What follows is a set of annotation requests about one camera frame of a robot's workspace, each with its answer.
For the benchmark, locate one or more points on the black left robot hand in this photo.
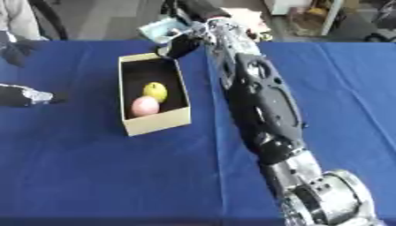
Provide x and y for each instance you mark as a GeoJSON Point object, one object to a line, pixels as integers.
{"type": "Point", "coordinates": [11, 96]}

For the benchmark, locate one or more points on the yellow toy lemon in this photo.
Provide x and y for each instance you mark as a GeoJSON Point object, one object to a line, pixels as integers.
{"type": "Point", "coordinates": [155, 91]}

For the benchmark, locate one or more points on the brown bag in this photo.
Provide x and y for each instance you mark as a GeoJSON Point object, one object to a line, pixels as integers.
{"type": "Point", "coordinates": [305, 19]}

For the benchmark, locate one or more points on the black wheeled equipment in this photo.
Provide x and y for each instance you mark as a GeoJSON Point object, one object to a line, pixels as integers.
{"type": "Point", "coordinates": [382, 20]}

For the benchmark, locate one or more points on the white post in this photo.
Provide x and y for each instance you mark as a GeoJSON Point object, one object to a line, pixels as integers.
{"type": "Point", "coordinates": [332, 16]}

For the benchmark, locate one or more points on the person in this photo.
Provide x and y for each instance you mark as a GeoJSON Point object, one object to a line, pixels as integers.
{"type": "Point", "coordinates": [18, 17]}

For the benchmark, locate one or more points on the pink toy peach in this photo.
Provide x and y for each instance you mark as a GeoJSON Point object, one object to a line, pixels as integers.
{"type": "Point", "coordinates": [145, 106]}

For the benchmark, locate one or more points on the white cabinet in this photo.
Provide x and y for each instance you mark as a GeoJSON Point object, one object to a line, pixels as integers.
{"type": "Point", "coordinates": [286, 6]}

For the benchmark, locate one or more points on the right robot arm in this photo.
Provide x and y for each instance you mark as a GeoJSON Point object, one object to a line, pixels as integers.
{"type": "Point", "coordinates": [264, 103]}

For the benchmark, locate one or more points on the pink cloth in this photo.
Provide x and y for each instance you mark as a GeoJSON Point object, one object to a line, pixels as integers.
{"type": "Point", "coordinates": [250, 19]}

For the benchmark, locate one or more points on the light blue white object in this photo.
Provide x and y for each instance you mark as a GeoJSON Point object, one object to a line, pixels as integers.
{"type": "Point", "coordinates": [157, 30]}

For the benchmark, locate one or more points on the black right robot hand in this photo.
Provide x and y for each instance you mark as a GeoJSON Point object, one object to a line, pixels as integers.
{"type": "Point", "coordinates": [181, 46]}

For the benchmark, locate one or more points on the tan cardboard box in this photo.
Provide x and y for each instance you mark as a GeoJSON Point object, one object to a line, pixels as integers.
{"type": "Point", "coordinates": [157, 122]}

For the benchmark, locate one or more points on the black chair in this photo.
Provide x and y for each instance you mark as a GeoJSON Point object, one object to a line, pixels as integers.
{"type": "Point", "coordinates": [55, 23]}

